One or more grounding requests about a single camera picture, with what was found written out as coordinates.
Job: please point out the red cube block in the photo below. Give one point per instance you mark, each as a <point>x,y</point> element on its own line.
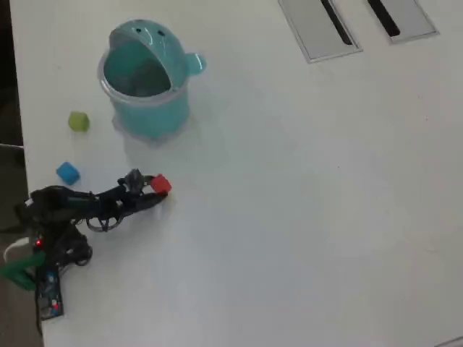
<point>161,183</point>

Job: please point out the green table clamp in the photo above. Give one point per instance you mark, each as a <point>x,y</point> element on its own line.
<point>21,269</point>

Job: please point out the blue controller circuit board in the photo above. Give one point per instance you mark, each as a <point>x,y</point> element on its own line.
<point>50,292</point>

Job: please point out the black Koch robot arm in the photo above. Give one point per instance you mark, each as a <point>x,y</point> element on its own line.
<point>54,213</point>

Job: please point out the blue cube block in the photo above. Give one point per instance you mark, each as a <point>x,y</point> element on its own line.
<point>68,173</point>

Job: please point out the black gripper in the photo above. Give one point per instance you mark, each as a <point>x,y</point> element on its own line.
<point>115,202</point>

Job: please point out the teal whale-shaped bin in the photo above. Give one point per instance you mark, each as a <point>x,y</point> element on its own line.
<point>152,112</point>

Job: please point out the green cube block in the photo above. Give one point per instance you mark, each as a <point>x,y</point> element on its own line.
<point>78,121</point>

